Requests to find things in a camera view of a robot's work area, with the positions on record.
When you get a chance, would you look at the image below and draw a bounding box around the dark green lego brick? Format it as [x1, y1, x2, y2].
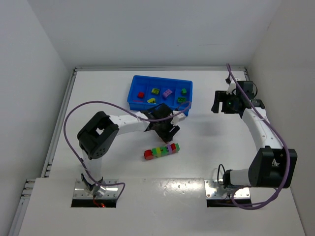
[177, 97, 187, 104]

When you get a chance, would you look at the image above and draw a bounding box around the lime curved lego brick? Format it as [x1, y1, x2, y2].
[147, 98, 156, 104]

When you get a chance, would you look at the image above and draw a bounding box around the red small square lego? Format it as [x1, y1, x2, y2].
[137, 92, 144, 99]

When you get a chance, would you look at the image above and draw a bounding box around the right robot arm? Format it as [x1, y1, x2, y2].
[211, 80, 297, 188]

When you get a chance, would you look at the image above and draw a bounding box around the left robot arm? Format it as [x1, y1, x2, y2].
[77, 103, 186, 193]

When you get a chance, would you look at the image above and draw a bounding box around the long lego brick row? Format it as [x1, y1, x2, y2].
[143, 143, 180, 160]

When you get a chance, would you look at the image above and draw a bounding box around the small green lego brick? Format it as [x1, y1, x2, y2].
[181, 88, 187, 95]

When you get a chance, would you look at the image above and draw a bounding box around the blue divided plastic bin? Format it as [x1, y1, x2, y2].
[127, 75, 193, 111]

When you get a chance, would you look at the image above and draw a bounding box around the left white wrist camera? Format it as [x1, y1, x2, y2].
[171, 113, 186, 125]

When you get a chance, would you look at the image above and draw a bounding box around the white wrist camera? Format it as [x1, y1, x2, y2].
[171, 113, 186, 125]
[225, 77, 237, 95]

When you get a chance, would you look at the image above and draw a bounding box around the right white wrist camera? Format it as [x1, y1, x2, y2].
[225, 77, 237, 95]

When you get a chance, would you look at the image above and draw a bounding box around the right aluminium rail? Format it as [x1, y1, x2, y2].
[243, 68, 283, 177]

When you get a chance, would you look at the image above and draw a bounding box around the aluminium rail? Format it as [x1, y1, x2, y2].
[243, 68, 283, 177]
[40, 68, 77, 178]

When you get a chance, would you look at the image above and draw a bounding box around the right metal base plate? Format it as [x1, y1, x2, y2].
[204, 179, 251, 200]

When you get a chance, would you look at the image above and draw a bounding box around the metal base plate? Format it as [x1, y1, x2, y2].
[204, 179, 251, 200]
[73, 179, 119, 200]

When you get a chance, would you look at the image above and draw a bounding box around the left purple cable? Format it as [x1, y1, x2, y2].
[63, 100, 192, 197]

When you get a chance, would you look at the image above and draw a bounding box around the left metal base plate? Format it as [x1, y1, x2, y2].
[73, 179, 119, 200]

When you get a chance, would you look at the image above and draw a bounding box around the left aluminium rail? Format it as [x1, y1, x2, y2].
[40, 68, 77, 178]

